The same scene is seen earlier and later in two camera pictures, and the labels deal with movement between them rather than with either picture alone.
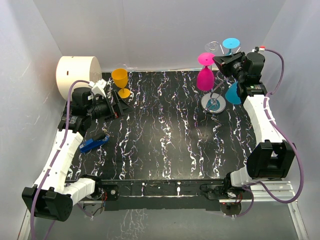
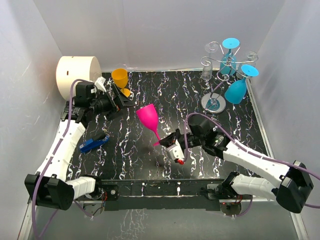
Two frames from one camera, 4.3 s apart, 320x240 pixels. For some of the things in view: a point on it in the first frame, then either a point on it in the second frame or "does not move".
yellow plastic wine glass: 120,77 does not move
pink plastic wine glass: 205,76 to 149,115
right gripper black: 225,62 to 170,139
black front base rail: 162,194 does not move
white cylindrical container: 71,68 does not move
